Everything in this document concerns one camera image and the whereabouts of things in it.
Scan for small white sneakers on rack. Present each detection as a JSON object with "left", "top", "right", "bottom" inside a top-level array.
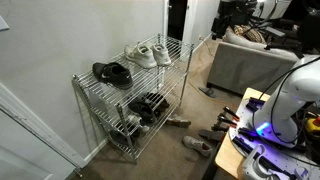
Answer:
[{"left": 128, "top": 115, "right": 150, "bottom": 133}]

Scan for round grey robot base plate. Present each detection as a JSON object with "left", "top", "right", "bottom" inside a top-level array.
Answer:
[{"left": 229, "top": 98, "right": 320, "bottom": 180}]

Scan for black shoes bottom shelf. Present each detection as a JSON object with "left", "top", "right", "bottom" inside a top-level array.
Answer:
[{"left": 109, "top": 123, "right": 141, "bottom": 146}]

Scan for black sneaker on top shelf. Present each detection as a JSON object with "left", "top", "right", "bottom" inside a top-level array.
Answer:
[{"left": 92, "top": 62, "right": 133, "bottom": 90}]

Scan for orange extension cord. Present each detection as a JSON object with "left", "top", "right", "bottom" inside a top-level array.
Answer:
[{"left": 187, "top": 39, "right": 231, "bottom": 104}]

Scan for grey sofa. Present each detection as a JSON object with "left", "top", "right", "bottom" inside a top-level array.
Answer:
[{"left": 207, "top": 28, "right": 298, "bottom": 95}]

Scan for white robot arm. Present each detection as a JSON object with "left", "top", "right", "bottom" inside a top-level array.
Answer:
[{"left": 251, "top": 55, "right": 320, "bottom": 148}]

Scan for black orange clamp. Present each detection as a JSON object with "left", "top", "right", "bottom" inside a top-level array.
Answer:
[{"left": 211, "top": 106, "right": 240, "bottom": 132}]

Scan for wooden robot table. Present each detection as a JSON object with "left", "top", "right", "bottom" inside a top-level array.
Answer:
[{"left": 214, "top": 87, "right": 272, "bottom": 180}]

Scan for black sneaker with white swoosh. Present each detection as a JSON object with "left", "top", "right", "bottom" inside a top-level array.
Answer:
[{"left": 128, "top": 92, "right": 170, "bottom": 125}]

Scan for chrome wire shoe rack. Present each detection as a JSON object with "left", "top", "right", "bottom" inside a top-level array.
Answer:
[{"left": 72, "top": 34, "right": 194, "bottom": 160}]

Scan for grey sneaker on carpet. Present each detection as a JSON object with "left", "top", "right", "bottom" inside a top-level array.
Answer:
[{"left": 182, "top": 136, "right": 212, "bottom": 157}]

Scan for white sneaker right of pair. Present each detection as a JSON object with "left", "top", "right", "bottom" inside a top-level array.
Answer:
[{"left": 151, "top": 44, "right": 171, "bottom": 66}]

